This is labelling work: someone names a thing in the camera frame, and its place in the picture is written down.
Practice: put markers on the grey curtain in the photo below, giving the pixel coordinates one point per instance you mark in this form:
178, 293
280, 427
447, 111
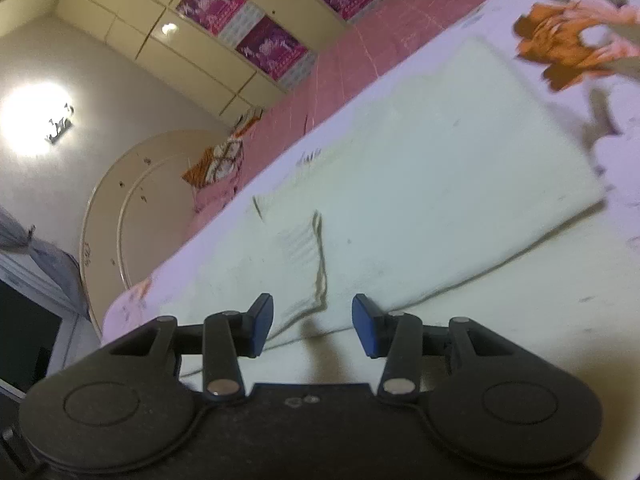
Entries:
61, 267

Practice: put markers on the wall lamp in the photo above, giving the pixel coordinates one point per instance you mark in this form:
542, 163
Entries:
59, 125

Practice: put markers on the cream wardrobe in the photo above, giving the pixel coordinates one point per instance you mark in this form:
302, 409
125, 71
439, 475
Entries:
182, 54

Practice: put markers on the floral lilac bed sheet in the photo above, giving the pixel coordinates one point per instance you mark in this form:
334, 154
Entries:
573, 296

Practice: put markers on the lower left magenta poster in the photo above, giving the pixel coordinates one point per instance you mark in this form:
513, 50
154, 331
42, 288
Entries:
230, 21

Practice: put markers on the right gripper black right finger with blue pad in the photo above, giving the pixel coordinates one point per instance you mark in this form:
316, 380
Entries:
403, 341

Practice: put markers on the pale green small cloth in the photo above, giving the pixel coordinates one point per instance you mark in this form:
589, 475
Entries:
448, 176

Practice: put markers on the orange white patterned pillow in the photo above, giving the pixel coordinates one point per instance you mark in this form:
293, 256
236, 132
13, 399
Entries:
216, 163

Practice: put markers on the upper left magenta poster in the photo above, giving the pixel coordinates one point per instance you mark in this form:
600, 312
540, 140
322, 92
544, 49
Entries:
277, 53

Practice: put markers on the cream rounded headboard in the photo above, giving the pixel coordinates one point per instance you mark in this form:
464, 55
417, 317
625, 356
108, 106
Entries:
138, 214

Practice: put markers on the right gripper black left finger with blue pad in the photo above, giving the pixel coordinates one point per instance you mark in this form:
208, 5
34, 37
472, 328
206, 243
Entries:
221, 340

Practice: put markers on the pink checked bedspread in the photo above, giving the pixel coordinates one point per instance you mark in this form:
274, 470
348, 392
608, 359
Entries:
386, 36

